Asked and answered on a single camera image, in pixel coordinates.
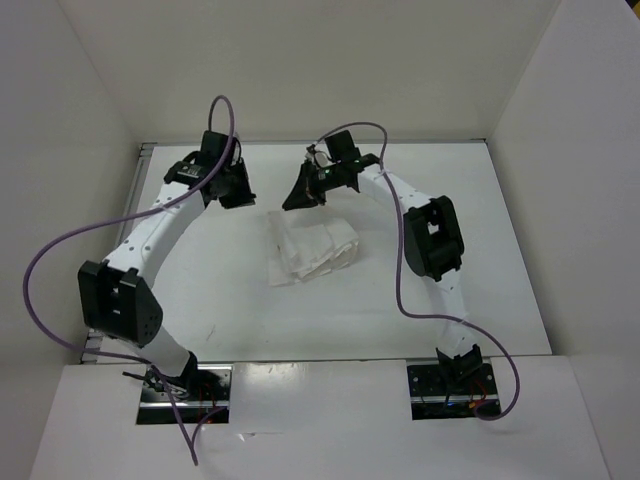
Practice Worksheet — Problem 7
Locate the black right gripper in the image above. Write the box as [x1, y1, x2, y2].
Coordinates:
[283, 159, 343, 211]

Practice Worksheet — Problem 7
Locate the white pleated skirt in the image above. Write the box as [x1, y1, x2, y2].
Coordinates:
[266, 211, 360, 287]

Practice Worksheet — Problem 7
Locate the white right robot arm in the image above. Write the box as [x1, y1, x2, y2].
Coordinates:
[283, 152, 482, 393]

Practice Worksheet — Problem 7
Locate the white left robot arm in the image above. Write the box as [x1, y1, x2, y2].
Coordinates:
[78, 152, 255, 400]

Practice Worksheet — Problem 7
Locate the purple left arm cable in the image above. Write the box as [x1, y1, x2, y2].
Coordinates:
[24, 95, 239, 466]

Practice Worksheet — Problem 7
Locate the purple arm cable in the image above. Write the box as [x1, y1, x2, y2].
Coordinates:
[24, 95, 239, 466]
[317, 121, 521, 423]

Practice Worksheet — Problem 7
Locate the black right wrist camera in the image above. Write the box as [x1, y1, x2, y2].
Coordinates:
[324, 130, 362, 163]

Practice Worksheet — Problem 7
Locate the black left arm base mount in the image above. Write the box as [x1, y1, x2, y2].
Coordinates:
[133, 364, 233, 425]

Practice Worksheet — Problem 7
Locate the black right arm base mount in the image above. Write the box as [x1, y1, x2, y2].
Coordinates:
[406, 362, 501, 421]

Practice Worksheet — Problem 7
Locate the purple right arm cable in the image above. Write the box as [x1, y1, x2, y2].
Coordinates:
[317, 121, 521, 423]

